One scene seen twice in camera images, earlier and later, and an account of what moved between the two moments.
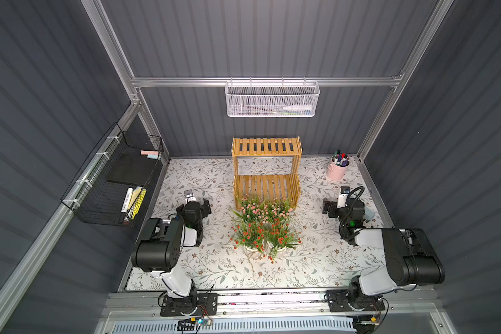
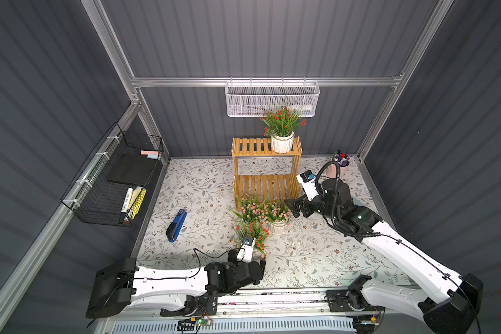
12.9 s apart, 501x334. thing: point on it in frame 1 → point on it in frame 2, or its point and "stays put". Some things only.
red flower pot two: (250, 234) stays put
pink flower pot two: (280, 207) stays put
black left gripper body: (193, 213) → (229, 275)
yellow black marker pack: (138, 195) stays put
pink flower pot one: (253, 209) stays put
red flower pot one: (280, 237) → (281, 124)
